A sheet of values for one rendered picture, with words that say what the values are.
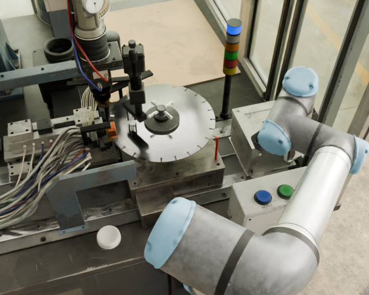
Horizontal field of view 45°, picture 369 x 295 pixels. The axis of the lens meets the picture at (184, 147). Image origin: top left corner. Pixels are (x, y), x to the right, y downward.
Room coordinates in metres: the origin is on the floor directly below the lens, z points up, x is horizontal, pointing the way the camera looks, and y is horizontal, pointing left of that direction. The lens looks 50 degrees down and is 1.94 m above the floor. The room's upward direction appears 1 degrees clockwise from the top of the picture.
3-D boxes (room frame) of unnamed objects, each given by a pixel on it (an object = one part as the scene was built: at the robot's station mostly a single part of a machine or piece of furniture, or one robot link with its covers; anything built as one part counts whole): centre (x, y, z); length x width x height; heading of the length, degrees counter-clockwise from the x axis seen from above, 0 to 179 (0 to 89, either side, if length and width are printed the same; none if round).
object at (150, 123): (0.94, 0.07, 0.96); 0.11 x 0.11 x 0.03
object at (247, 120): (0.98, -0.27, 0.82); 0.18 x 0.18 x 0.15; 17
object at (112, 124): (0.89, 0.26, 0.95); 0.10 x 0.03 x 0.07; 107
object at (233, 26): (1.16, -0.15, 1.14); 0.05 x 0.04 x 0.03; 17
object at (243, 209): (0.73, -0.29, 0.82); 0.28 x 0.11 x 0.15; 107
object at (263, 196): (0.70, -0.22, 0.90); 0.04 x 0.04 x 0.02
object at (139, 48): (0.90, 0.13, 1.17); 0.06 x 0.05 x 0.20; 98
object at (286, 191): (0.72, -0.29, 0.90); 0.04 x 0.04 x 0.02
